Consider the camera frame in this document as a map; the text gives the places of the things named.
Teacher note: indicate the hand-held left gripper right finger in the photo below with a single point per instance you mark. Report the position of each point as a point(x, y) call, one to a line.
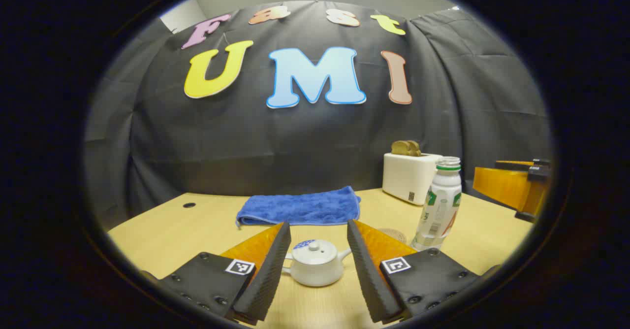
point(366, 275)

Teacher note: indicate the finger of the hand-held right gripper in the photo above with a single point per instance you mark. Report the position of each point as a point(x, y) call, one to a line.
point(502, 187)
point(517, 164)

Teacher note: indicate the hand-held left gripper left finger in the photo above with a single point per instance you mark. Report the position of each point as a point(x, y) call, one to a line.
point(266, 275)

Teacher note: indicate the white ceramic teacup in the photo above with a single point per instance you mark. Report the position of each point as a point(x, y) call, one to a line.
point(315, 274)

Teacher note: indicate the round brown coaster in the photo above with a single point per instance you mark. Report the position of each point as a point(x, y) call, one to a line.
point(396, 234)

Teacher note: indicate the white green-label water bottle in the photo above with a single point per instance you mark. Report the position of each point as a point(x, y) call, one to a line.
point(439, 206)

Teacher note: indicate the blue towel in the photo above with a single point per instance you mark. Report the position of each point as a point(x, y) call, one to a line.
point(300, 207)

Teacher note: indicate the brown bread slice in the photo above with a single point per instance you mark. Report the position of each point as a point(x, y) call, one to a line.
point(401, 148)
point(417, 148)

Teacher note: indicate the white toaster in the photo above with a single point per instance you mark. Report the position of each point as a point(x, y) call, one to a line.
point(408, 177)

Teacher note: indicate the black backdrop cloth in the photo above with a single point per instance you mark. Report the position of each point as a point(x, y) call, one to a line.
point(305, 142)

